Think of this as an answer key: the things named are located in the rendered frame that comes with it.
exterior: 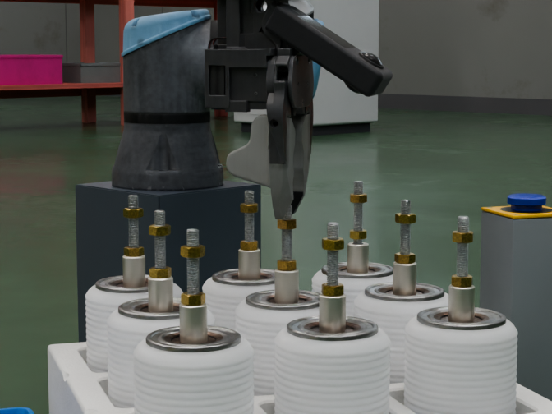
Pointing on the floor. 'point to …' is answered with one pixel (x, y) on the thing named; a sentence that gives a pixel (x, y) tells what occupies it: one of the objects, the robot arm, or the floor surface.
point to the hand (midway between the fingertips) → (293, 202)
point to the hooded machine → (352, 21)
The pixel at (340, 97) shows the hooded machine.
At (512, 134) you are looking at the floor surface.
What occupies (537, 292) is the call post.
